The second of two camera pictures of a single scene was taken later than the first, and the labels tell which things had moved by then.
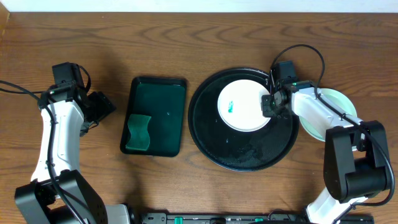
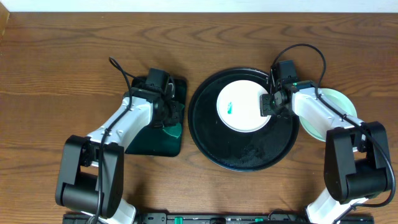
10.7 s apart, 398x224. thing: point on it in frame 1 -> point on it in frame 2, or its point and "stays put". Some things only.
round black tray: (237, 150) stays put
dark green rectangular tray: (163, 99) stays put
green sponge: (140, 139) -> (175, 130)
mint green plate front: (337, 98) stays put
